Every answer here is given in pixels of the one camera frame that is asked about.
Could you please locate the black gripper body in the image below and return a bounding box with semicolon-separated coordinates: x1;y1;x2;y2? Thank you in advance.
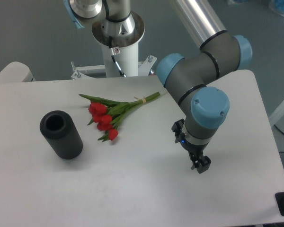
171;119;208;157

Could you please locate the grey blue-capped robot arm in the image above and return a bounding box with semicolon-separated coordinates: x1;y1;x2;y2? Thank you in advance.
64;0;252;173

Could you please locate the red tulip bouquet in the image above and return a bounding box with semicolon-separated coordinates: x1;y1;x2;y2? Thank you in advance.
80;92;160;142

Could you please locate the white furniture right edge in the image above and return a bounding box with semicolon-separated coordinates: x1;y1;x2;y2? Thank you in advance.
268;100;284;128

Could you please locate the black ribbed cylindrical vase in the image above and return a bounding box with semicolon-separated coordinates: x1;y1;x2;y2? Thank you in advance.
39;110;83;159

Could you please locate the blue plastic bag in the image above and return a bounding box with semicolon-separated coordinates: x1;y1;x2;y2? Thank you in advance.
269;0;284;17

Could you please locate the white rounded furniture left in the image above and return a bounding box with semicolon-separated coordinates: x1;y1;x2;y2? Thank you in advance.
0;61;36;84

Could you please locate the white pedestal base frame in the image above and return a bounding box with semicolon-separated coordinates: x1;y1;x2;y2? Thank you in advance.
71;55;157;80

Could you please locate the black cable on pedestal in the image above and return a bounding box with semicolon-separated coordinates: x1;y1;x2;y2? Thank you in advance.
108;35;127;78

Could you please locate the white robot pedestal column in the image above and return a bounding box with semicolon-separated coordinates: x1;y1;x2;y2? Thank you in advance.
92;11;145;77

